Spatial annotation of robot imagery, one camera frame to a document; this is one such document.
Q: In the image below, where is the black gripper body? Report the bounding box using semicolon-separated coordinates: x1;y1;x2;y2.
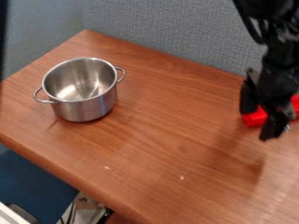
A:
245;56;299;120

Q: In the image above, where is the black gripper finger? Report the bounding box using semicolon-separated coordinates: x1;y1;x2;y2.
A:
259;106;289;141
239;78;257;115

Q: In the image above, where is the red rectangular block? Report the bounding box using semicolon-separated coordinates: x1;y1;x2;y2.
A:
241;94;299;127

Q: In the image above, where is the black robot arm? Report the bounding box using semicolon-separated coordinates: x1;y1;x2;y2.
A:
232;0;299;141

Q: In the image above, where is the stainless steel pot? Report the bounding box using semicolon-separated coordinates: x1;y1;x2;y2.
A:
32;57;126;123

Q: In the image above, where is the white object at corner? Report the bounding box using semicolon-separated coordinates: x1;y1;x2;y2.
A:
0;202;29;224

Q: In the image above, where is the metal table leg bracket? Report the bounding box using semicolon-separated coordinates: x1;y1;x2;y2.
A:
56;192;113;224

